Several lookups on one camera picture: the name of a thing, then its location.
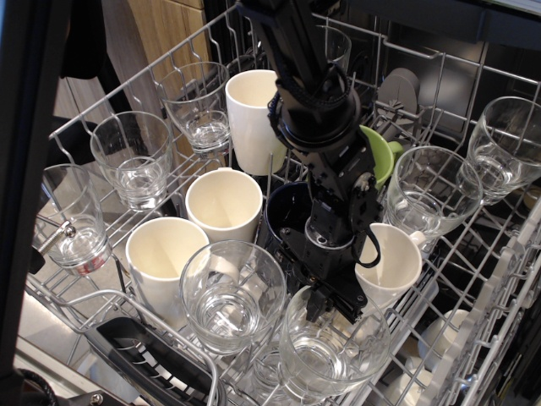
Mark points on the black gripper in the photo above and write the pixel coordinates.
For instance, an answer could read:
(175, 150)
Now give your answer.
(329, 275)

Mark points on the clear glass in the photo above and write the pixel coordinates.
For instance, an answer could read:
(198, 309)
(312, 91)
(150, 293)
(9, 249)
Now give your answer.
(233, 293)
(69, 200)
(337, 45)
(195, 101)
(329, 356)
(504, 147)
(432, 191)
(134, 153)

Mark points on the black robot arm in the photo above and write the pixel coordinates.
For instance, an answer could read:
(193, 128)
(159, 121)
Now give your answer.
(316, 114)

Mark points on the white cup middle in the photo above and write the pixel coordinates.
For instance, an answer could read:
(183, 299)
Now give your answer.
(226, 204)

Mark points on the white cup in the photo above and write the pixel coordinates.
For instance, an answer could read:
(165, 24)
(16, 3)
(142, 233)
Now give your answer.
(226, 204)
(157, 252)

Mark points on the white cup front left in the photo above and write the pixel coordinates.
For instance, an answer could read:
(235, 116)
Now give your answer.
(157, 252)

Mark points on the small glass under rack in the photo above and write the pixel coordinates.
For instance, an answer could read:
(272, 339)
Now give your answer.
(265, 381)

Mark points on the white mug right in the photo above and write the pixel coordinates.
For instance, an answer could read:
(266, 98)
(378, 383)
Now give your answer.
(387, 272)

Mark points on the dark blue mug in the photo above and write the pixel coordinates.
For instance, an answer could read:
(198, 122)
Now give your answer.
(287, 207)

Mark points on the white dishes lower rack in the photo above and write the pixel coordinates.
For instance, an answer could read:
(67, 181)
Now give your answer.
(436, 339)

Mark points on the green mug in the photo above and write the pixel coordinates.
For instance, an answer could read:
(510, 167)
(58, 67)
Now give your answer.
(385, 153)

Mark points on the tall white mug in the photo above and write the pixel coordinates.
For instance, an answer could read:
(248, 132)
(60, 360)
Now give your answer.
(256, 147)

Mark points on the metal clamp screw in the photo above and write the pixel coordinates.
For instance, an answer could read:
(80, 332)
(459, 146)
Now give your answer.
(62, 230)

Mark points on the grey wire dishwasher rack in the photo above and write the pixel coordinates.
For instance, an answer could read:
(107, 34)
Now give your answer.
(489, 265)

